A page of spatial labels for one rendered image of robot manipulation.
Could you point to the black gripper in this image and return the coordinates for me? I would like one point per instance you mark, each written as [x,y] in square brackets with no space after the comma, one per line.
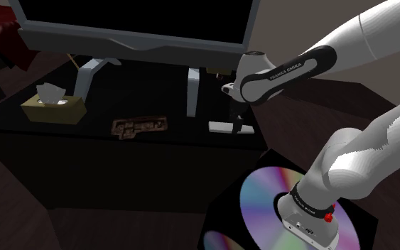
[239,109]

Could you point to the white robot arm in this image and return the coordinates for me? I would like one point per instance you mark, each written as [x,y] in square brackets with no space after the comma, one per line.
[359,159]

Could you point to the white flat rectangular object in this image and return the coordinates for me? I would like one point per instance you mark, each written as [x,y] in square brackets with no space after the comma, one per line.
[220,127]

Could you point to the small tan box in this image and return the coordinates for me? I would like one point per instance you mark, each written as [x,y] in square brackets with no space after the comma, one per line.
[218,71]

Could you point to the black rainbow disc robot stand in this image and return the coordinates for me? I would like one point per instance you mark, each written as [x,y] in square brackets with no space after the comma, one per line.
[255,197]

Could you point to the brown flat patterned object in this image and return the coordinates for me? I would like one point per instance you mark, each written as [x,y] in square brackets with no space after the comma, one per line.
[139,126]

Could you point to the grey framed television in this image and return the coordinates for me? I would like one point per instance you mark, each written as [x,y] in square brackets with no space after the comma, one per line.
[133,20]

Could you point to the black television cabinet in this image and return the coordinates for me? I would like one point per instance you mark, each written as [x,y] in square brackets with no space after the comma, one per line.
[116,173]

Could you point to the tan tissue box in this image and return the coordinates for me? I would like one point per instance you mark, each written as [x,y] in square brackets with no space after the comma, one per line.
[56,110]

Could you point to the dark red covered furniture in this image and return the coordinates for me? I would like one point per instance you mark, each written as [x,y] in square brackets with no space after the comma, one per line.
[4,33]

